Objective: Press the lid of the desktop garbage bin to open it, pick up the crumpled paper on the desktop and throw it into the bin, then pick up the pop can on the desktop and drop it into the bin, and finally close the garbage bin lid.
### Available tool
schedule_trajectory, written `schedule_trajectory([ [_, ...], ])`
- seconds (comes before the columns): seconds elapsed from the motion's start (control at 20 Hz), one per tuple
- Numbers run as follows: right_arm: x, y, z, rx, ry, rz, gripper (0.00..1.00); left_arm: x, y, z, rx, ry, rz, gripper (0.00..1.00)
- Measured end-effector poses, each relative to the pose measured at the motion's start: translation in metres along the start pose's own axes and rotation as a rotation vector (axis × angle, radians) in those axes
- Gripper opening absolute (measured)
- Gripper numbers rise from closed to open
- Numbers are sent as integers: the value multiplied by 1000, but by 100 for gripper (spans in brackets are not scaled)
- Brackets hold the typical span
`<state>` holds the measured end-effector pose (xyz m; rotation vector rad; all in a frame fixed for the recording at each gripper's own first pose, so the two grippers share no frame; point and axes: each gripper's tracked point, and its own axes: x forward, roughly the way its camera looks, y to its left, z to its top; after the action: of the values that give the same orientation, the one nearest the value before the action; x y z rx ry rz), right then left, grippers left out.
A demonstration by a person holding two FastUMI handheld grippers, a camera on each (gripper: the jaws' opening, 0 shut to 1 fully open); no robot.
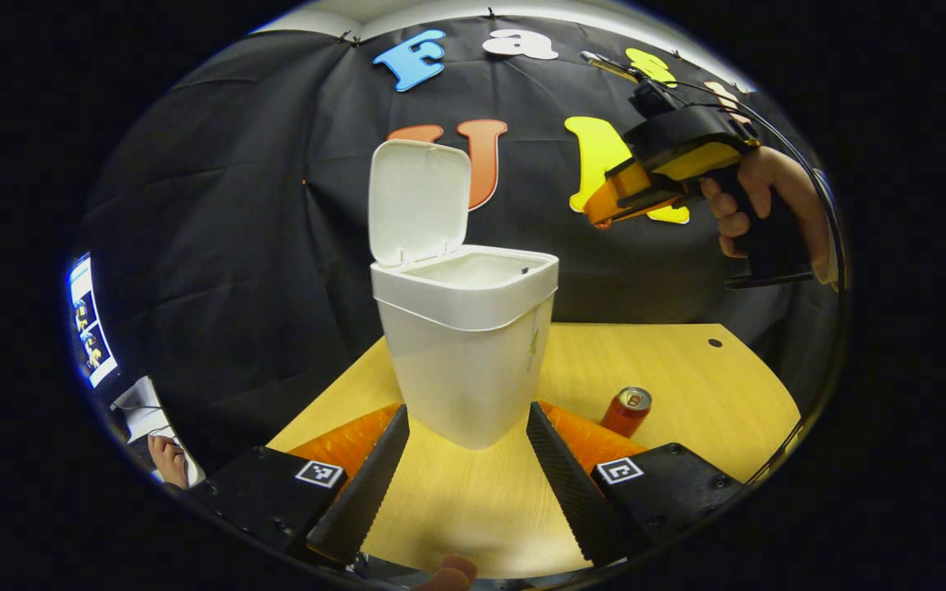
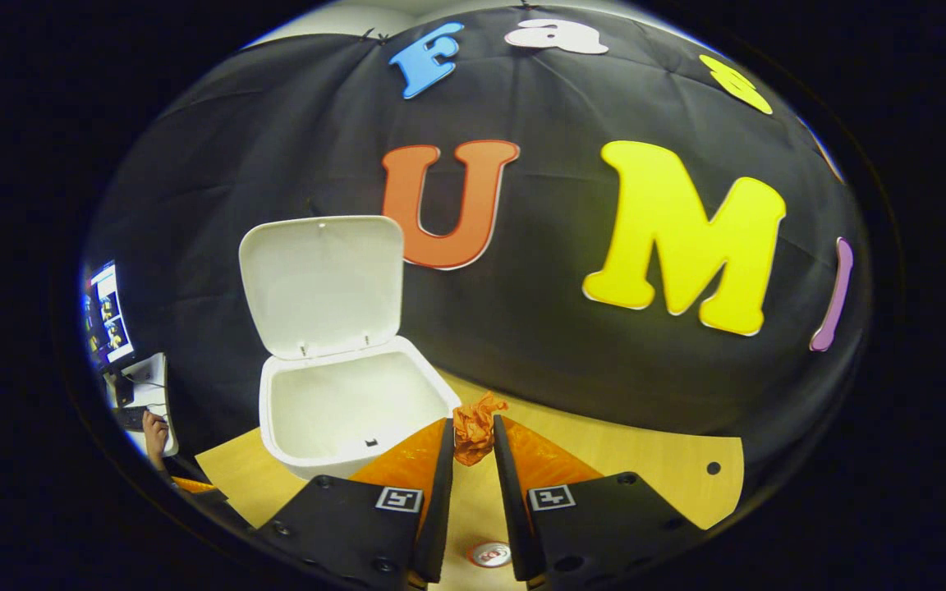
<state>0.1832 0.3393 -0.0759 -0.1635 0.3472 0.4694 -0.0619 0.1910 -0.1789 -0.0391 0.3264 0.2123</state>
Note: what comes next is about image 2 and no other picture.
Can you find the black backdrop cloth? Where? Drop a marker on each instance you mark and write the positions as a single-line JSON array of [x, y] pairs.
[[555, 345]]

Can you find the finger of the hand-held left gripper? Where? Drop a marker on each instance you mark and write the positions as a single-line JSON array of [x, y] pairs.
[[194, 484]]

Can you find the orange paper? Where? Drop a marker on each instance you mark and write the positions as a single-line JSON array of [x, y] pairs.
[[473, 431]]

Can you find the white desktop garbage bin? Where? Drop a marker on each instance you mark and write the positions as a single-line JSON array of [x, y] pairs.
[[321, 287]]

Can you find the black keyboard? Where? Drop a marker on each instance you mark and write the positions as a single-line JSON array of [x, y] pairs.
[[130, 419]]

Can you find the wooden desktop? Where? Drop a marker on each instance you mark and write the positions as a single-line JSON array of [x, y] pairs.
[[645, 468]]

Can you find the computer monitor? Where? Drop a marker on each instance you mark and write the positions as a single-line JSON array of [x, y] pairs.
[[110, 316]]

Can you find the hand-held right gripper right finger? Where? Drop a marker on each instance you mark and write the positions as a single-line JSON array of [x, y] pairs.
[[510, 509]]

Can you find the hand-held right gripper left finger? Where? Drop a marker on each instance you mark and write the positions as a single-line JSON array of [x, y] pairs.
[[438, 509]]

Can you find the white side desk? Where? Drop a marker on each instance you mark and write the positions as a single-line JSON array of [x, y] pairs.
[[157, 377]]

